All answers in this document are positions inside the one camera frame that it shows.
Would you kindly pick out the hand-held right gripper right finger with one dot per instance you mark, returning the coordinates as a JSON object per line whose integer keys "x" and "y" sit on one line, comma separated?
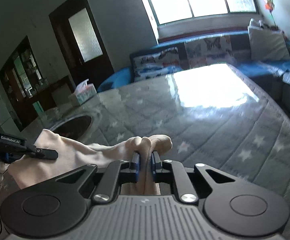
{"x": 155, "y": 167}

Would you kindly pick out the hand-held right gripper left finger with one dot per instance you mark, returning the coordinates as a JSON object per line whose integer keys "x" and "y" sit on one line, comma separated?
{"x": 135, "y": 167}

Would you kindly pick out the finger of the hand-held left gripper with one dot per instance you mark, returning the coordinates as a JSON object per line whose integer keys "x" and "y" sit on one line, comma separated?
{"x": 45, "y": 153}

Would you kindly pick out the cream garment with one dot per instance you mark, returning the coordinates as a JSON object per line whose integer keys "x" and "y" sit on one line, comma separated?
{"x": 72, "y": 155}

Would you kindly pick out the black round induction cooktop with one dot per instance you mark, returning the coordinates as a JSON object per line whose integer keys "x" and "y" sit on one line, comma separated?
{"x": 75, "y": 126}

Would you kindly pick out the dark wooden cabinet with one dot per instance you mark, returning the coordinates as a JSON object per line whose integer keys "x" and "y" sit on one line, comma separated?
{"x": 15, "y": 100}

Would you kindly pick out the white tissue box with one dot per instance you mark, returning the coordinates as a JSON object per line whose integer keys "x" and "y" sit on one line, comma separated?
{"x": 83, "y": 95}

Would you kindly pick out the butterfly print cushion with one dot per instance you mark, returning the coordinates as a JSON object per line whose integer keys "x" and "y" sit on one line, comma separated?
{"x": 155, "y": 62}
{"x": 207, "y": 50}

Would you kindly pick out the dark wooden door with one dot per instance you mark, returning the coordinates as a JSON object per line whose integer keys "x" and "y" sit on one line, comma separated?
{"x": 67, "y": 42}

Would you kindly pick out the blue sofa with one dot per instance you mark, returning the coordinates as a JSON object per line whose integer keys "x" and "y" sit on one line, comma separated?
{"x": 259, "y": 67}

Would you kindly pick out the grey pillow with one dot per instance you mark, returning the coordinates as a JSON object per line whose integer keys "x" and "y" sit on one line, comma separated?
{"x": 267, "y": 42}

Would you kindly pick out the colourful pinwheel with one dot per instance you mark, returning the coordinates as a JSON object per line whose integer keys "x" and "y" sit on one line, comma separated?
{"x": 269, "y": 5}

